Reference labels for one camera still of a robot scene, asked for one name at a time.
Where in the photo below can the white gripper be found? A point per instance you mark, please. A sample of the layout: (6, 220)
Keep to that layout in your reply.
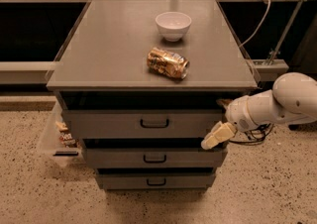
(240, 113)

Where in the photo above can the grey top drawer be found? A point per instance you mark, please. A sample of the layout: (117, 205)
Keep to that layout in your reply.
(140, 124)

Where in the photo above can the grey drawer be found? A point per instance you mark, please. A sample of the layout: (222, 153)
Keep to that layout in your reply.
(140, 124)
(154, 158)
(181, 180)

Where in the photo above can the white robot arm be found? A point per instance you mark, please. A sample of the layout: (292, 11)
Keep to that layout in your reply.
(292, 101)

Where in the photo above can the grey drawer cabinet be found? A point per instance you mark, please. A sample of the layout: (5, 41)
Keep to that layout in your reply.
(104, 67)

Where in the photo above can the grey bottom drawer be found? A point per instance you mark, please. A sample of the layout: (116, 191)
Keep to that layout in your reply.
(181, 180)

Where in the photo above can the grey middle drawer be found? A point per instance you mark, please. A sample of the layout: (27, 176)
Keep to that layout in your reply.
(154, 158)

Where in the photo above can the crushed gold soda can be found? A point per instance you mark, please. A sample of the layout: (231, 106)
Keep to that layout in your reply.
(167, 63)

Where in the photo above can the white bowl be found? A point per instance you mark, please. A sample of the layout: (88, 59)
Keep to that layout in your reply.
(173, 25)

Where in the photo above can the metal diagonal rod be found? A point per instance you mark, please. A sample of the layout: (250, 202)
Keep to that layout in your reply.
(272, 55)

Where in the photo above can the clear plastic storage bin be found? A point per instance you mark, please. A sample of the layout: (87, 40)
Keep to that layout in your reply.
(57, 143)

